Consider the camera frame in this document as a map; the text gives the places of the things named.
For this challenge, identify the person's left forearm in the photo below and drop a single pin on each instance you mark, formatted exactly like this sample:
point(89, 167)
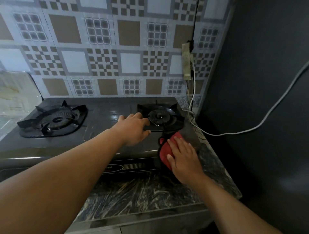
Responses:
point(53, 188)

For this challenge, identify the black burner grate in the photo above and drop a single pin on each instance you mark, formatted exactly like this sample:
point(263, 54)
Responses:
point(173, 120)
point(31, 123)

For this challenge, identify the dark grey refrigerator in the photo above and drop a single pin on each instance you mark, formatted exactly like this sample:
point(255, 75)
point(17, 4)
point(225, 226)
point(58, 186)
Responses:
point(265, 72)

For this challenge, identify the red cleaning cloth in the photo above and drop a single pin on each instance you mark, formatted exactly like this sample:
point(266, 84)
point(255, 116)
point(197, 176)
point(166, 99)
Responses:
point(165, 150)

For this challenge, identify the person's right forearm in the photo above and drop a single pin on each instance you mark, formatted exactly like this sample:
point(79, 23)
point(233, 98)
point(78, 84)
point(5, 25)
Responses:
point(231, 212)

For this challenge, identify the person's left hand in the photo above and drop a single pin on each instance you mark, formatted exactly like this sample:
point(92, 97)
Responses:
point(132, 130)

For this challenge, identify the person's right hand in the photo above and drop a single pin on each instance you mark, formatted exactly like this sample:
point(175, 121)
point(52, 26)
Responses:
point(186, 161)

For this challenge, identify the aluminium foil splash guard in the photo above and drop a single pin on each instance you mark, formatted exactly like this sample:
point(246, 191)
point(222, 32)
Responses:
point(17, 96)

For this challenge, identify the black gas stove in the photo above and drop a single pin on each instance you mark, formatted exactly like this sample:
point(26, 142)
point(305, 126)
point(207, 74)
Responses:
point(103, 120)

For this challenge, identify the beige taped power strip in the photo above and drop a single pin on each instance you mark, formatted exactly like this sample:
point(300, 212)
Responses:
point(187, 62)

